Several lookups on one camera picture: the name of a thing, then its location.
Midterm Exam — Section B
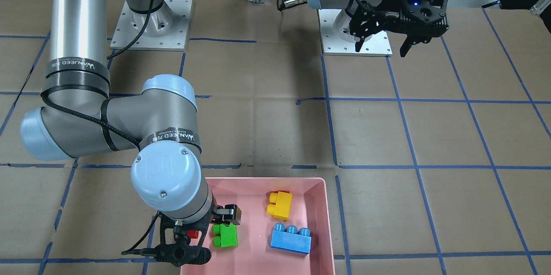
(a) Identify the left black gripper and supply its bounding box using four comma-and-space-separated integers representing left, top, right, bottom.
348, 0, 449, 58

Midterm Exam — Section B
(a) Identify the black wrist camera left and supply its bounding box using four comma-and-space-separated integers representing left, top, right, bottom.
399, 0, 449, 37

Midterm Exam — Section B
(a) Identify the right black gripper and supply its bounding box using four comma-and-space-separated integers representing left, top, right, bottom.
158, 204, 242, 267

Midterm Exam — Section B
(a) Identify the blue three-stud block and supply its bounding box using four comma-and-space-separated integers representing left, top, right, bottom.
270, 222, 312, 255

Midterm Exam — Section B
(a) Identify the red small block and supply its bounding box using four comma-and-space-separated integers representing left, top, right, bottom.
187, 230, 200, 239

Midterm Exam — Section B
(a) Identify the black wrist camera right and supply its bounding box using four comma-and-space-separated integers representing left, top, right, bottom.
155, 235, 212, 267

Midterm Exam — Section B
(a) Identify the yellow two-stud block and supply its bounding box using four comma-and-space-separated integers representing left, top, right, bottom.
266, 191, 293, 221

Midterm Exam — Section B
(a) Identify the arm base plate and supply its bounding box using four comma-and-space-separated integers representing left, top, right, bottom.
317, 9, 393, 57
111, 0, 193, 52

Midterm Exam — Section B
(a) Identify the green two-stud block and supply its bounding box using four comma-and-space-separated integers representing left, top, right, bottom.
212, 223, 238, 249

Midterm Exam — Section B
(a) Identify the black braided cable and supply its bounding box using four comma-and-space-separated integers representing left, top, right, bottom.
105, 0, 162, 60

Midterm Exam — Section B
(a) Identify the pink plastic box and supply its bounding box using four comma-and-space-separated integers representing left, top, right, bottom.
181, 177, 335, 275

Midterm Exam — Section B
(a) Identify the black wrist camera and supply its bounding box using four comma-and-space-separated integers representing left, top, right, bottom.
399, 0, 449, 37
155, 235, 212, 267

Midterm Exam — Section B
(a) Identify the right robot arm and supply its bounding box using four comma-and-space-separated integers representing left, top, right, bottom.
20, 0, 241, 267

